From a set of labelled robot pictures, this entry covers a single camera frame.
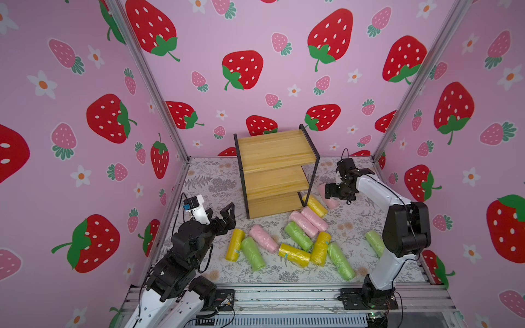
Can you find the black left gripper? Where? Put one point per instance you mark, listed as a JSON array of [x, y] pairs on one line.
[[221, 229]]

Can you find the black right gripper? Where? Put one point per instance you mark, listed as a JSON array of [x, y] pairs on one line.
[[342, 190]]

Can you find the pink trash bag roll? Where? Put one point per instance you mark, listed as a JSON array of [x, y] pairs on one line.
[[264, 239], [314, 219], [309, 229], [331, 203]]

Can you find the three-tier wooden shelf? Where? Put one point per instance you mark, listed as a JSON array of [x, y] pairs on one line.
[[277, 171]]

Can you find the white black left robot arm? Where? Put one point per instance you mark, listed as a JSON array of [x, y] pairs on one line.
[[173, 294]]

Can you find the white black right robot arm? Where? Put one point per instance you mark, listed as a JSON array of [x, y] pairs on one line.
[[406, 231]]

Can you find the yellow trash bag roll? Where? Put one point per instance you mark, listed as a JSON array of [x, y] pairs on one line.
[[320, 249], [315, 205], [299, 257], [234, 248]]

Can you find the green trash bag roll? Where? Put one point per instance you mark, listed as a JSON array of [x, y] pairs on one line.
[[376, 242], [299, 236], [252, 253], [340, 262]]

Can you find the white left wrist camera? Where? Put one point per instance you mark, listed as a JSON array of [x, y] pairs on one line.
[[195, 207]]

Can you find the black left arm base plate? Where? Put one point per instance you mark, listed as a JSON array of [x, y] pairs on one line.
[[220, 300]]

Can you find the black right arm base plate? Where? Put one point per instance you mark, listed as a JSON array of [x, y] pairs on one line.
[[358, 299]]

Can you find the aluminium frame rail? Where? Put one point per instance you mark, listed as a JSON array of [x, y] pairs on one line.
[[316, 305]]

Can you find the right aluminium corner post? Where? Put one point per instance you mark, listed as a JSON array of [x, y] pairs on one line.
[[451, 23]]

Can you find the aluminium corner post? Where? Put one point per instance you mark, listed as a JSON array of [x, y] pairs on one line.
[[126, 30], [451, 23]]

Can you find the left aluminium corner post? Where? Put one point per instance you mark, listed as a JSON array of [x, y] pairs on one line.
[[126, 30]]

